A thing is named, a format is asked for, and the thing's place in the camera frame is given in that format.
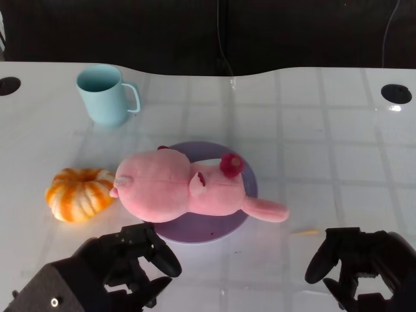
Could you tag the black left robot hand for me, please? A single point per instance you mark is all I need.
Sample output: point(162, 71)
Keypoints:
point(130, 256)

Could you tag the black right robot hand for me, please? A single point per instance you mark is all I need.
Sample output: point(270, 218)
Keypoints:
point(373, 260)

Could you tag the pink plush doll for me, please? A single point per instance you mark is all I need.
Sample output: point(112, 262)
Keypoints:
point(156, 188)

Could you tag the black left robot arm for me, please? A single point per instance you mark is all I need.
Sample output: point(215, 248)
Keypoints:
point(45, 289)

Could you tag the lavender plate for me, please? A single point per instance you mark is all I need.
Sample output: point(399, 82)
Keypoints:
point(201, 229)

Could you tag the small orange stick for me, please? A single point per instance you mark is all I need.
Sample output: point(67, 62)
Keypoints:
point(305, 231)

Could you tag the orange white striped pumpkin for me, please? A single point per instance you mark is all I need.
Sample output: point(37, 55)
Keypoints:
point(78, 198)

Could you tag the light blue mug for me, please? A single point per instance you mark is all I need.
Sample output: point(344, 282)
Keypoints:
point(104, 104)

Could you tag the black table grommet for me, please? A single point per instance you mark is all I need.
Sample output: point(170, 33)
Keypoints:
point(9, 86)
point(396, 93)

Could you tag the black sofa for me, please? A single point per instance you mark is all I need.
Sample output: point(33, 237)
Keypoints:
point(130, 32)

